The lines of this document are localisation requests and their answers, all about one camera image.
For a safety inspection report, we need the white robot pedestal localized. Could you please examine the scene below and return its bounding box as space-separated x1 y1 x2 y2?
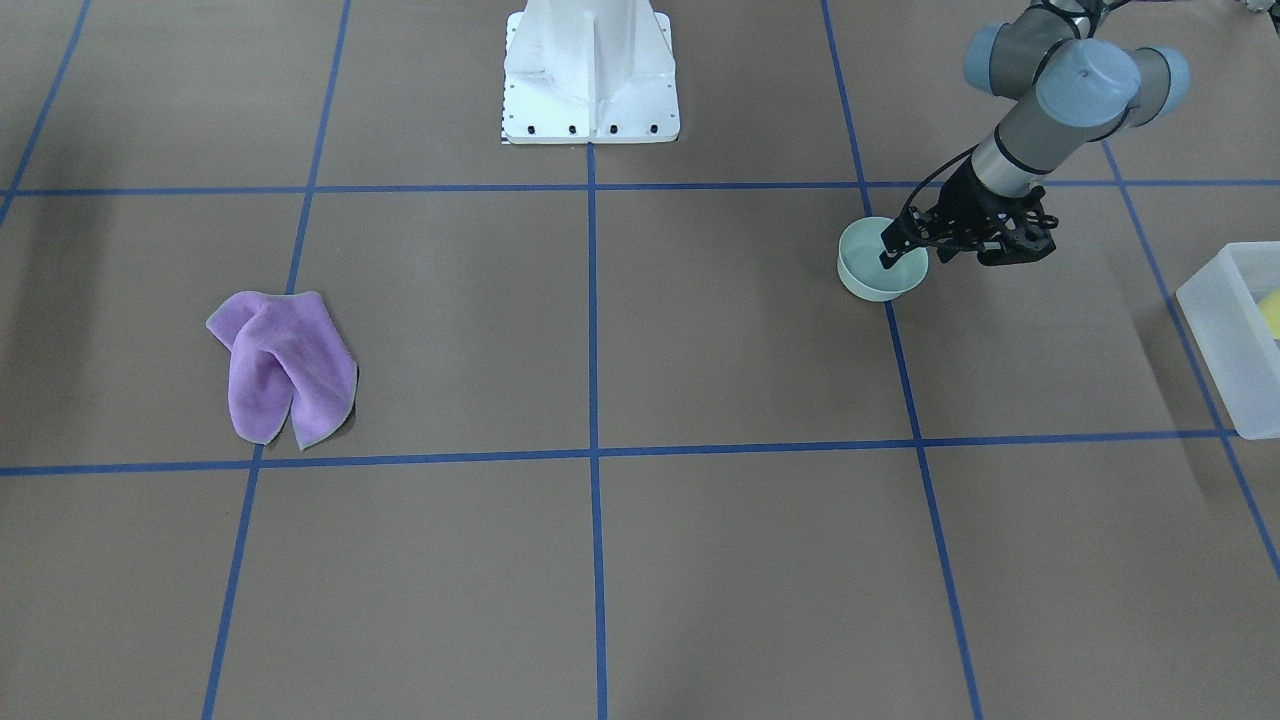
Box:
500 1 681 145

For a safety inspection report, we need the mint green bowl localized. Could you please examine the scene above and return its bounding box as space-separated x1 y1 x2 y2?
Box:
836 217 931 304

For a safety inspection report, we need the black camera cable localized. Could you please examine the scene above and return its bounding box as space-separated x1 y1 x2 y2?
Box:
884 145 977 269

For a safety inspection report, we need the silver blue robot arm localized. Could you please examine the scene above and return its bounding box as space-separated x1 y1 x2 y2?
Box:
879 1 1190 269

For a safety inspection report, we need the clear plastic box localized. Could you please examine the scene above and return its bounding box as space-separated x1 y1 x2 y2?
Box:
1176 241 1279 439

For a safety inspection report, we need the yellow plastic cup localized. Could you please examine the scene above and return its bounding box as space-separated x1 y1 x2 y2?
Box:
1257 290 1280 342

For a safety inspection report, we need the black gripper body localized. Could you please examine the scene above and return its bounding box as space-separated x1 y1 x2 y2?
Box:
934 165 1036 241

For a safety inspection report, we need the purple microfiber cloth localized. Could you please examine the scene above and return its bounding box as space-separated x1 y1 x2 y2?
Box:
205 291 358 451

